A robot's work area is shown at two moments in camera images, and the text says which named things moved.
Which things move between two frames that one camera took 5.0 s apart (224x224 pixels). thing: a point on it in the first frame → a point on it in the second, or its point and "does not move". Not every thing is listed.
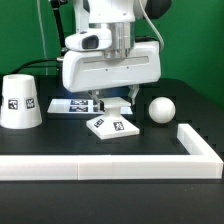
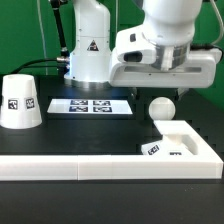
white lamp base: [112, 124] → [172, 145]
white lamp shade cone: [19, 104] does not move
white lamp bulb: [161, 110] does not move
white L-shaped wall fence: [205, 164] does not move
